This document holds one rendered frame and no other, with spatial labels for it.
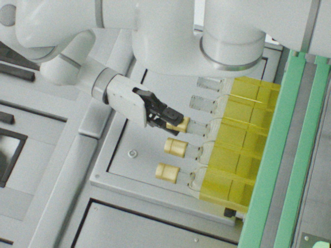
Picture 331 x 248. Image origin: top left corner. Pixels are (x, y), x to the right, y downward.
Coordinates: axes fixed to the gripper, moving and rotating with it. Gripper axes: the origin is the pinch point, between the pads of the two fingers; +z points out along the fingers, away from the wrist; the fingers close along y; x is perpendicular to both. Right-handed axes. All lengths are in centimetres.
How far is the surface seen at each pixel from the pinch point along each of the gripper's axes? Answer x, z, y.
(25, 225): -32.3, -18.0, -15.2
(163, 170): -11.0, 4.7, 1.3
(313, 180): -4.0, 31.4, 15.4
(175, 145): -5.2, 4.0, 1.9
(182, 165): -2.5, 4.5, -12.6
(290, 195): -7.7, 29.3, 13.6
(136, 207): -15.9, 0.5, -15.1
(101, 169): -13.3, -10.6, -12.1
